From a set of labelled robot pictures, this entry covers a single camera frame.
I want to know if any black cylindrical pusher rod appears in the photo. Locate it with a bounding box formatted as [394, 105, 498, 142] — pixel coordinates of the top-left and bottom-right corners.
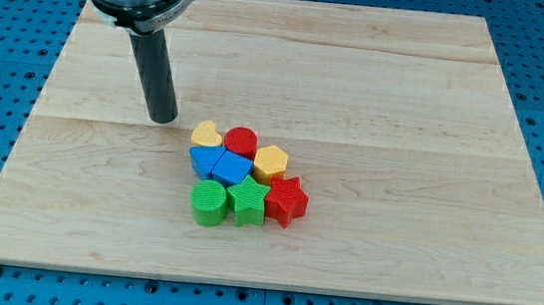
[130, 30, 178, 124]

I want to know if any blue cube block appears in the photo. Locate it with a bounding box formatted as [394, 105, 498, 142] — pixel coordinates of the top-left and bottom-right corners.
[212, 151, 253, 187]

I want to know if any yellow hexagon block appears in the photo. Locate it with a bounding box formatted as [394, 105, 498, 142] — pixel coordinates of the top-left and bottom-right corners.
[253, 145, 289, 185]

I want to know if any yellow heart block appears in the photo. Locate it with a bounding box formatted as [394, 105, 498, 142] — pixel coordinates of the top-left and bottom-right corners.
[190, 120, 223, 147]

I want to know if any red cylinder block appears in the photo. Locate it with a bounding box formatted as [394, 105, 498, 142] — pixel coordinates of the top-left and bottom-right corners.
[224, 127, 258, 159]

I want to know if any green cylinder block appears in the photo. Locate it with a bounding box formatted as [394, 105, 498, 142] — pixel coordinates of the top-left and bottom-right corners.
[189, 179, 228, 227]

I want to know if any green star block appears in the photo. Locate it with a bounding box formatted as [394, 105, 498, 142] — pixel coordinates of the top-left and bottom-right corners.
[226, 175, 271, 226]

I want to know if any red star block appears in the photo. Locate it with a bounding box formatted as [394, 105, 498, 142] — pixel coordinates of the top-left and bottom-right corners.
[264, 176, 310, 228]

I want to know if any wooden board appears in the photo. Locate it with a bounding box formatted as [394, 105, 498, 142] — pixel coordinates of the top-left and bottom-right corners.
[0, 0, 544, 305]

